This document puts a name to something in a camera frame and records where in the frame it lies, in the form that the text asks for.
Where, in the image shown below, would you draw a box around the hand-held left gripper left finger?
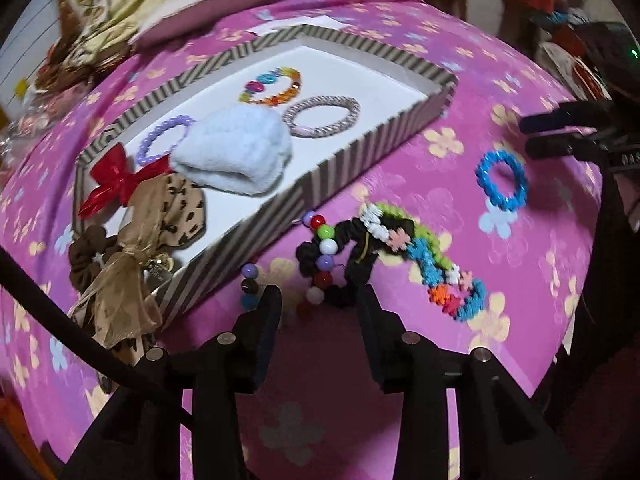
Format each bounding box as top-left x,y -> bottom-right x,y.
60,284 -> 283,480

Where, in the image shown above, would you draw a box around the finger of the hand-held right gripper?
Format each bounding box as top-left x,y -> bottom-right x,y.
520,101 -> 616,134
526,130 -> 608,158

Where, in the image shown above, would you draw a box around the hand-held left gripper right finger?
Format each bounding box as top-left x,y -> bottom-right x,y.
356,284 -> 576,480

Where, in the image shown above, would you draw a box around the black scrunchie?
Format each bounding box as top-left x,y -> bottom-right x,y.
296,217 -> 416,309

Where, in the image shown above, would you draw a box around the blue bead bracelet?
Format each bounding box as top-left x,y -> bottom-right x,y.
475,150 -> 529,212

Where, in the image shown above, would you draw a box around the colourful flower bead bracelet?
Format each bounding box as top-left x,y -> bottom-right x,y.
360,203 -> 488,323

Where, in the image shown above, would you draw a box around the round colourful bead bracelet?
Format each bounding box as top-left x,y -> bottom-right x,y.
241,212 -> 337,318

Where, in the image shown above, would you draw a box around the striped cardboard box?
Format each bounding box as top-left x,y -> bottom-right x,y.
74,24 -> 460,331

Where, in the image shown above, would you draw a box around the leopard print bow scrunchie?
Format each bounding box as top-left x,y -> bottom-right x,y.
67,172 -> 208,366

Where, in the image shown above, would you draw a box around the white fluffy scrunchie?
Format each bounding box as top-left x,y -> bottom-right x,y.
170,105 -> 293,196

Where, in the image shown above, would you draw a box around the brown scrunchie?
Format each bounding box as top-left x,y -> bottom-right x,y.
69,226 -> 118,301

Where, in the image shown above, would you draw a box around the pink braided hair tie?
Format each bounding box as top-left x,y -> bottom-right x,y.
281,96 -> 361,139

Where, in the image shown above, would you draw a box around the red bow hair clip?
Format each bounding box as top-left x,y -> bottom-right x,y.
78,143 -> 171,219

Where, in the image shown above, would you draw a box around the purple bead bracelet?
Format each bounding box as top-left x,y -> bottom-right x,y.
137,116 -> 196,166

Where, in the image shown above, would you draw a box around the multicolour gem bead bracelet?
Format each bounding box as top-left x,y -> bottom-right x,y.
240,66 -> 303,107

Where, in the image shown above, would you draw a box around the pink floral bedsheet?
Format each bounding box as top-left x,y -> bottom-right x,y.
0,0 -> 606,480

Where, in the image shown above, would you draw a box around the clear plastic wrap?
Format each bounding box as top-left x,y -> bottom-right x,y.
0,60 -> 66,161

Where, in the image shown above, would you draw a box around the pink pillow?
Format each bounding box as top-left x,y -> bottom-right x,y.
130,0 -> 311,51

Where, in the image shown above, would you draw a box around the black cable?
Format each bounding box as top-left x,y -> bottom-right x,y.
0,250 -> 193,426

